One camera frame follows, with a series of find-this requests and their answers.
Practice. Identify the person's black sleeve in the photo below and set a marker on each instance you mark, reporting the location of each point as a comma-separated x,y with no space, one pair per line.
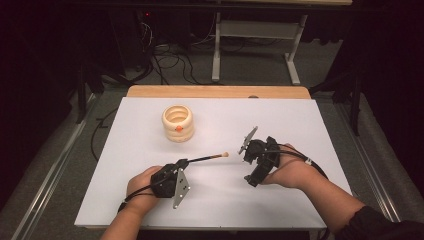
383,226

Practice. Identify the desk with white metal frame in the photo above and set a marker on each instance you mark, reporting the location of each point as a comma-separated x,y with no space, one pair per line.
256,29

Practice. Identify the person's left hand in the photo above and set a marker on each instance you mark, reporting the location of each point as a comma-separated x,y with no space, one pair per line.
140,186

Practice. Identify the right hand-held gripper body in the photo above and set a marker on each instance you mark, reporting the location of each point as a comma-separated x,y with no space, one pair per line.
271,156

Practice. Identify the metal floor rail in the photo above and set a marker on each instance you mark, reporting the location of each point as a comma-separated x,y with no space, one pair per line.
370,166
50,173

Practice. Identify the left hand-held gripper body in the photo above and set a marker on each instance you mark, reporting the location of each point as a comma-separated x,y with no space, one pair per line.
165,183

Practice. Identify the person's right hand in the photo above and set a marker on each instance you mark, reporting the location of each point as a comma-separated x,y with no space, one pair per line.
295,175

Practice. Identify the black stand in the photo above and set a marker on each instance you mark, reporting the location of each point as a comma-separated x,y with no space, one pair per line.
356,106
81,96

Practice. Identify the cream ringed duck pen holder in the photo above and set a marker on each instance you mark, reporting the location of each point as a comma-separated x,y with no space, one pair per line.
178,134

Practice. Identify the white table mat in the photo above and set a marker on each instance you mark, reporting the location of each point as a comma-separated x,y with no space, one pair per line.
216,203

